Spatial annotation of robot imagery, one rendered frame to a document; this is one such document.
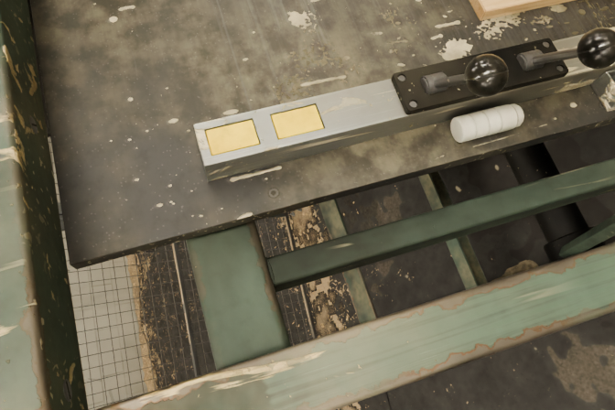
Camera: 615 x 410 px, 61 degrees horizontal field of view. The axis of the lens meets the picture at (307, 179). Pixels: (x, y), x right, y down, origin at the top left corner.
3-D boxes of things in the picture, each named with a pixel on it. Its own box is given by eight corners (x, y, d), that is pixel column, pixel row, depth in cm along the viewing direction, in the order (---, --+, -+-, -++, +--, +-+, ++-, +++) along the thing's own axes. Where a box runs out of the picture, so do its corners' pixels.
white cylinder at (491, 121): (457, 147, 60) (517, 131, 61) (466, 135, 57) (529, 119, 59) (447, 125, 61) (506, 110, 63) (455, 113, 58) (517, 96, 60)
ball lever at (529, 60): (540, 75, 61) (635, 61, 48) (512, 81, 60) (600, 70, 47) (535, 42, 61) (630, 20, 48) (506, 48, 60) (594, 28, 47)
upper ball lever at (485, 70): (447, 98, 59) (521, 90, 46) (416, 105, 58) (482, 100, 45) (441, 64, 58) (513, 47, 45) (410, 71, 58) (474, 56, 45)
